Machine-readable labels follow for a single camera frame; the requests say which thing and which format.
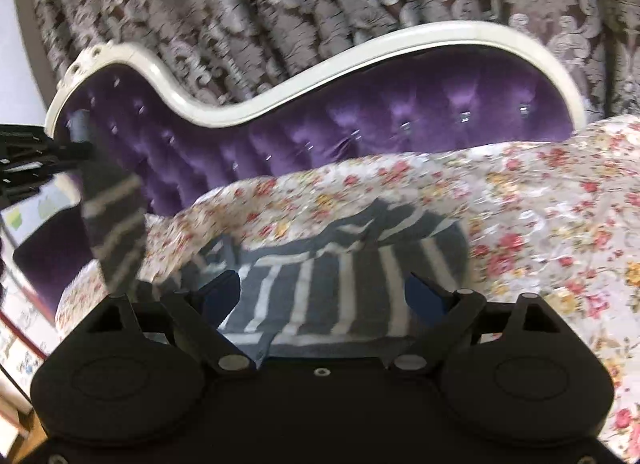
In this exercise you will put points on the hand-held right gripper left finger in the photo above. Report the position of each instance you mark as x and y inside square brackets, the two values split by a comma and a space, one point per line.
[221, 291]

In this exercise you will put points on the purple tufted sofa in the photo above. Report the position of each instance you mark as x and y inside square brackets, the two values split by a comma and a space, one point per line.
[310, 129]

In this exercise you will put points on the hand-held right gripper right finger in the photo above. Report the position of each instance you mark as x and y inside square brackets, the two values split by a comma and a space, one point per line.
[420, 294]

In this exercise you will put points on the cupcake wall decal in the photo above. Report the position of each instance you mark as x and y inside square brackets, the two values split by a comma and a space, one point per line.
[17, 219]

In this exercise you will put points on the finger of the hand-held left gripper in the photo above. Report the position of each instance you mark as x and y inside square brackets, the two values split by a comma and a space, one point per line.
[72, 150]

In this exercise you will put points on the grey white striped garment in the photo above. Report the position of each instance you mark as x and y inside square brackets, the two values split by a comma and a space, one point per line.
[320, 289]

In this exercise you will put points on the floral blanket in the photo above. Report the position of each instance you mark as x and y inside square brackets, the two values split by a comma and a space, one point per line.
[550, 224]

